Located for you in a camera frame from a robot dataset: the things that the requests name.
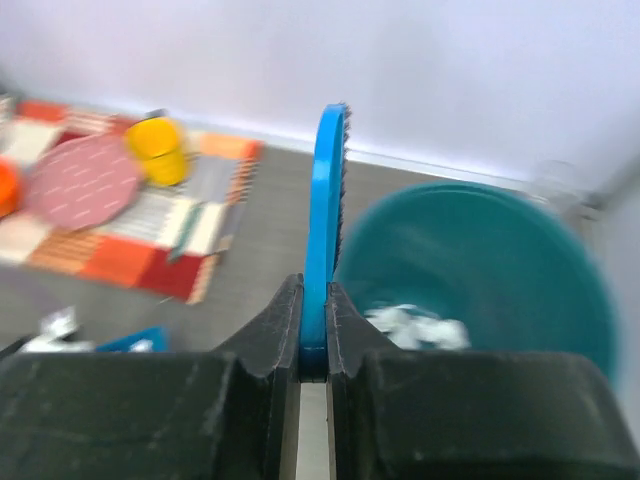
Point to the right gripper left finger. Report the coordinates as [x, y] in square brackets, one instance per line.
[228, 413]

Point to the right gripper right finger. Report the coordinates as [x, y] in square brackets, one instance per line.
[397, 414]

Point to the large paper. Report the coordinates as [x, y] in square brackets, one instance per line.
[412, 328]

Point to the blue dustpan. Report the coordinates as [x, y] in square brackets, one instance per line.
[153, 339]

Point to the teal plastic bin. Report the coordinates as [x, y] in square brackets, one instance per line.
[511, 272]

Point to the blue hand brush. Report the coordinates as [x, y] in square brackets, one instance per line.
[324, 237]

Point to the colourful striped placemat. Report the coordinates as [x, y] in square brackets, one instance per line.
[168, 241]

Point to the pink dotted plate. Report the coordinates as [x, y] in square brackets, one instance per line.
[83, 183]

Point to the clear glass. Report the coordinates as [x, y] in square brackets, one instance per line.
[555, 185]

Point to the yellow cup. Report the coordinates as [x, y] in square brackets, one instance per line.
[158, 144]

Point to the orange bowl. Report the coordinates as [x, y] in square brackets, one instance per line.
[10, 188]

